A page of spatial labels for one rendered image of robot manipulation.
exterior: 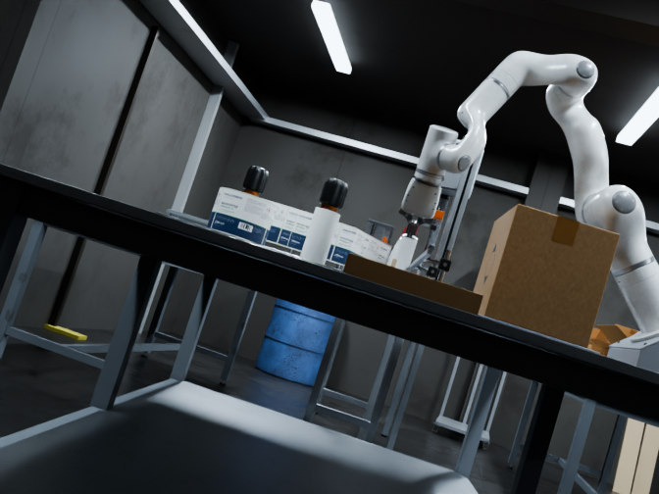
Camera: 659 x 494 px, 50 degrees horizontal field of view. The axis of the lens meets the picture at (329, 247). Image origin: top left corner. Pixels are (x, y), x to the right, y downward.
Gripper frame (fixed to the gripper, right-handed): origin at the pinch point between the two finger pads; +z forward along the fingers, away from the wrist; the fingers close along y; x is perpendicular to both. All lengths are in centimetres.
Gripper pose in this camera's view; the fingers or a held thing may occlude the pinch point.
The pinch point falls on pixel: (411, 230)
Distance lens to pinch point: 212.6
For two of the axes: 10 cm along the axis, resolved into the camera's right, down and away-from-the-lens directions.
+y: -9.5, -3.0, 0.7
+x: -1.4, 2.4, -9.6
